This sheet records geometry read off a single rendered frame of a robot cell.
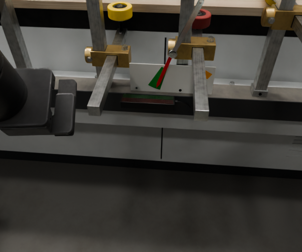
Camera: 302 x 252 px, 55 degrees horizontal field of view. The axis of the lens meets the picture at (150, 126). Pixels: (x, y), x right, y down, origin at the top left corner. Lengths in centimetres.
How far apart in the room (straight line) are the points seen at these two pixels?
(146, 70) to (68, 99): 59
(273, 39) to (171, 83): 31
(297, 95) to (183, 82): 37
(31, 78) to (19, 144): 134
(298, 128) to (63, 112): 94
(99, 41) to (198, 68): 31
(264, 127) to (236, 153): 41
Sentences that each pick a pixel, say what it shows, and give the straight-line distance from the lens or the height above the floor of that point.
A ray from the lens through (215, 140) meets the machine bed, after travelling 141.
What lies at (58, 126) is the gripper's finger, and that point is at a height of 104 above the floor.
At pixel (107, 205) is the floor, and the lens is 150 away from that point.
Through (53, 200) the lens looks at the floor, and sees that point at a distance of 157.
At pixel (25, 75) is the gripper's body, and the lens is 34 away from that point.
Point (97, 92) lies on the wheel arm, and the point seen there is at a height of 82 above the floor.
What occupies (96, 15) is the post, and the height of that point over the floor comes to 94.
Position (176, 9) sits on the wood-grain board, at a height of 88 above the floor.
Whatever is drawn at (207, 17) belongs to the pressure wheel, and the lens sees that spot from 94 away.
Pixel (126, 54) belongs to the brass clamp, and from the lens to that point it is 89.
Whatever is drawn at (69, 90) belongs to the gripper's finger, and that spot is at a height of 106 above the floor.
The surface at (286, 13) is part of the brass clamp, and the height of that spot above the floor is 96.
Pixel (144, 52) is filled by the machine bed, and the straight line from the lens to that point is 113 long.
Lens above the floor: 125
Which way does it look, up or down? 42 degrees down
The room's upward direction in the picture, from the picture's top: straight up
